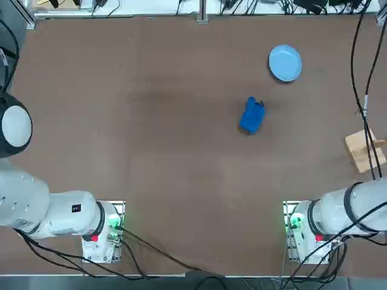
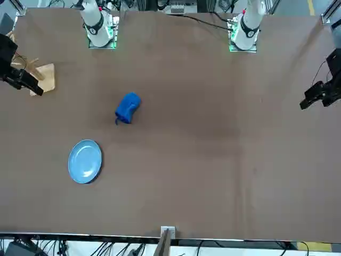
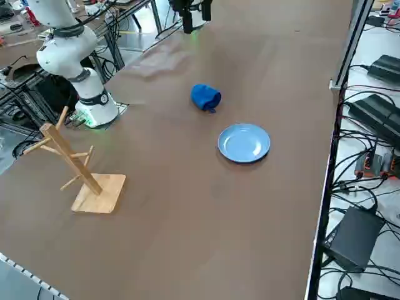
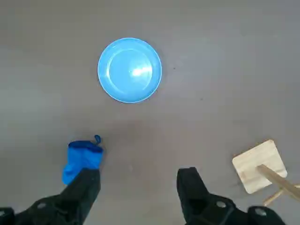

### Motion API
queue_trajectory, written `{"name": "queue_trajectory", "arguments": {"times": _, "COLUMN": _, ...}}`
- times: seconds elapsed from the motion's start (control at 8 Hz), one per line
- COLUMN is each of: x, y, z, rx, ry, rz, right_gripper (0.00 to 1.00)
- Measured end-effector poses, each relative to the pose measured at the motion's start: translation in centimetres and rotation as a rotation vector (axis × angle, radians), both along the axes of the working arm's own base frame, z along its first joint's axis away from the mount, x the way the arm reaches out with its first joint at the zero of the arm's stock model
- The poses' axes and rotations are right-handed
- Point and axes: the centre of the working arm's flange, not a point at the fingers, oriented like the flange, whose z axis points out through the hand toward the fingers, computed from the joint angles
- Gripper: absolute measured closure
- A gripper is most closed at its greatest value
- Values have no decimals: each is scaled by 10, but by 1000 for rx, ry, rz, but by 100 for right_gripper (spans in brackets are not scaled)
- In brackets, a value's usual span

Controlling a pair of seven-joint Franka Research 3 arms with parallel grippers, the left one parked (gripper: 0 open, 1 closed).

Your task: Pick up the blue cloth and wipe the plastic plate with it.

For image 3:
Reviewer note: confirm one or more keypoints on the large black power brick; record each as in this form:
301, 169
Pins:
375, 114

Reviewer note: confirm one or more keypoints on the blue plastic plate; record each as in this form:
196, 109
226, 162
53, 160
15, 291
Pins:
243, 143

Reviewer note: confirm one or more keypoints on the small green circuit board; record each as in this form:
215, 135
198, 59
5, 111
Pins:
78, 118

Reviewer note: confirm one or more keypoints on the black box device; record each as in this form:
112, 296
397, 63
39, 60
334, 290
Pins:
353, 240

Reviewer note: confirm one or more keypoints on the blue cloth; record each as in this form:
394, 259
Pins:
203, 95

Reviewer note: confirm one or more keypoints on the orange grey device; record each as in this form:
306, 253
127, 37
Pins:
370, 162
393, 164

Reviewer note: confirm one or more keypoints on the wooden cup rack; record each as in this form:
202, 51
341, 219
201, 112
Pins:
97, 193

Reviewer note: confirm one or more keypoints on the flat black power brick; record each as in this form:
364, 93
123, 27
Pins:
386, 67

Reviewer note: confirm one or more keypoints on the red clamp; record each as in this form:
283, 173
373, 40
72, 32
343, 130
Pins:
32, 15

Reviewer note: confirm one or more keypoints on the small black device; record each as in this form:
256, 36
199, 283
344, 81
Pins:
375, 20

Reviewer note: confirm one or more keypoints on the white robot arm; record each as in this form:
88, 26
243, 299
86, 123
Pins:
67, 56
197, 18

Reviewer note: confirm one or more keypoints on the aluminium profile post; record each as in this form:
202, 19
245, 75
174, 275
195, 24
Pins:
350, 47

